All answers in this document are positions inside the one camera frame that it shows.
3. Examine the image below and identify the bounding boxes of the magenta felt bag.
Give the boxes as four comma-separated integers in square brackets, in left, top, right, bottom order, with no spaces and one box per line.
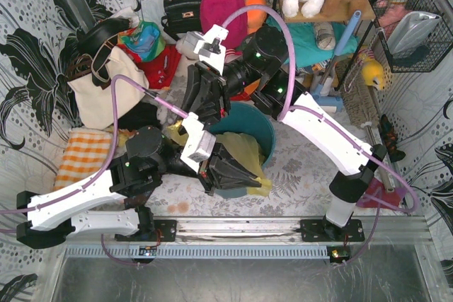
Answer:
[200,0,247,49]

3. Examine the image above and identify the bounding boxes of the red cloth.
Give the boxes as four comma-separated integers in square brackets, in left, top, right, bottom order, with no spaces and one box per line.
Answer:
[125,45,181,90]

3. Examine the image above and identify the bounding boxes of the black leather handbag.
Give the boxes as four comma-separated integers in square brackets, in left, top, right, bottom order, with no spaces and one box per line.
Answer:
[161,0,202,41]

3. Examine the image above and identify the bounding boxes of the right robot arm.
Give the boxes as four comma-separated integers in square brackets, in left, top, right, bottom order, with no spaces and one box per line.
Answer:
[176,25,386,240]

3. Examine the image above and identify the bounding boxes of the yellow plush duck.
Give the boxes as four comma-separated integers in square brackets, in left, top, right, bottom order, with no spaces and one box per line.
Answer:
[357,48,384,91]

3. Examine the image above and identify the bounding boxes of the cream plush sheep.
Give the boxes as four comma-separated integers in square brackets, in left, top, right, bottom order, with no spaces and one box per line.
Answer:
[176,38,198,60]

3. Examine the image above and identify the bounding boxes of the aluminium rail base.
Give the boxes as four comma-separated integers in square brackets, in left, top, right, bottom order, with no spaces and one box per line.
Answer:
[63,216,432,262]

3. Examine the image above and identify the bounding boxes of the black hat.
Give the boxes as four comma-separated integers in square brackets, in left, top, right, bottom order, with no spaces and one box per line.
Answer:
[77,17,130,57]

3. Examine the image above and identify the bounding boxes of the orange plush toy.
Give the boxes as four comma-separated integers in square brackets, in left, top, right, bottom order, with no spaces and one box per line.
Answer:
[243,0,268,36]

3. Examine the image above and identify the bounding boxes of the teal trash bin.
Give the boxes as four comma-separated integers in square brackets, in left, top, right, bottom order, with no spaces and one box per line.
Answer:
[208,102,277,199]

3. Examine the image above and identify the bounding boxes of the orange checkered towel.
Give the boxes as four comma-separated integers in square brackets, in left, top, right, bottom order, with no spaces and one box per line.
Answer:
[52,128,113,192]

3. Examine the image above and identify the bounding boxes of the purple orange sock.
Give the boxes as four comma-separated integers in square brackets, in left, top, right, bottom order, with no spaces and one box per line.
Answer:
[356,178,407,210]

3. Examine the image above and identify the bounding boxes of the cream canvas tote bag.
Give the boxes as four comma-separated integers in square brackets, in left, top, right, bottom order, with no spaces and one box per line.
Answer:
[66,45,150,129]

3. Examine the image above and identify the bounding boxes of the silver foil pouch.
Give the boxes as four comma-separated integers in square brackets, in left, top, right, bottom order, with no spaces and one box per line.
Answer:
[386,11,442,54]

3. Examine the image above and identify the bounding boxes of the colorful printed scarf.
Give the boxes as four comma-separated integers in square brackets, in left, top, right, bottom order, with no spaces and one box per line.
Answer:
[117,21,166,63]

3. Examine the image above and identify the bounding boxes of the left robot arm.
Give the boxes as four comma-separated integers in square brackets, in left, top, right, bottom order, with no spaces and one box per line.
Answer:
[16,126,266,249]

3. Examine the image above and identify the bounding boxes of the beige chenille duster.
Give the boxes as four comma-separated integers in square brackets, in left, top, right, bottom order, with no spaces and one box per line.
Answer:
[338,62,379,128]

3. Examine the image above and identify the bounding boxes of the blue lint roller mop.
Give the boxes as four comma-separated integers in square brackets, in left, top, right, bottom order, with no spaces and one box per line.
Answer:
[311,10,362,112]

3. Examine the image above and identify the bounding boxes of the black wire basket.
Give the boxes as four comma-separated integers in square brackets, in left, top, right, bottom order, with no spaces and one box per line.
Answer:
[370,0,452,74]

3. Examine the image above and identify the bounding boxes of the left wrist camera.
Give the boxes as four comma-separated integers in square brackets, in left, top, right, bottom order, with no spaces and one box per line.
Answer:
[180,112,216,173]

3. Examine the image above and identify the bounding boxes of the yellow trash bag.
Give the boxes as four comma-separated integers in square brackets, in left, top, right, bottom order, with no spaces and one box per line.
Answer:
[165,120,273,197]

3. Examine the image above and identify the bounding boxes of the teal folded cloth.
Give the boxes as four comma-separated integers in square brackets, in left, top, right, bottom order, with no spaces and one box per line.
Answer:
[266,16,359,68]

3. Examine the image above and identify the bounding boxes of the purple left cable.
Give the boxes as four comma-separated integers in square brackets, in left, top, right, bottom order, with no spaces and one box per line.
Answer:
[0,74,190,267]

